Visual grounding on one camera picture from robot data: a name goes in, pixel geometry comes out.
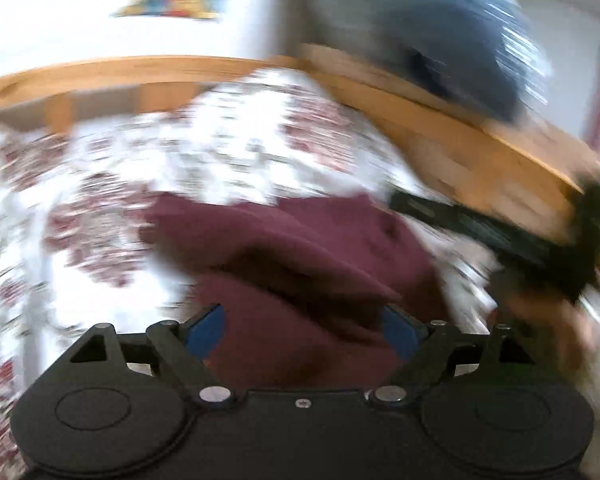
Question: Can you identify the wooden bed frame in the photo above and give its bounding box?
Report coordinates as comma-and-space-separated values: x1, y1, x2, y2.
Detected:
0, 42, 600, 211

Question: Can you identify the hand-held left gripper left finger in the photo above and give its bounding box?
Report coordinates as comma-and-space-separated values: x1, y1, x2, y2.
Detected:
68, 303, 236, 409

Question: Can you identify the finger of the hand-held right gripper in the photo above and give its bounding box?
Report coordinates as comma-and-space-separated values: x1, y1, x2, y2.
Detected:
389, 192, 597, 303

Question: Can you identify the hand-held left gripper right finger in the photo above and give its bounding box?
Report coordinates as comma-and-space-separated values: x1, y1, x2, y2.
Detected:
366, 304, 532, 408

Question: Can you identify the floral satin blanket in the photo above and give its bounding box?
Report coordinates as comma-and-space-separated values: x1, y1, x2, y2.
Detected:
0, 67, 600, 480

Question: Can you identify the maroon long-sleeved shirt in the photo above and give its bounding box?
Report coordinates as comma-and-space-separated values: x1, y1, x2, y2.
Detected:
139, 192, 452, 391

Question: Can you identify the clear plastic bag of clothes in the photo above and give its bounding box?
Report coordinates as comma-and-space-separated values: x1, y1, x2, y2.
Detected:
289, 0, 552, 125

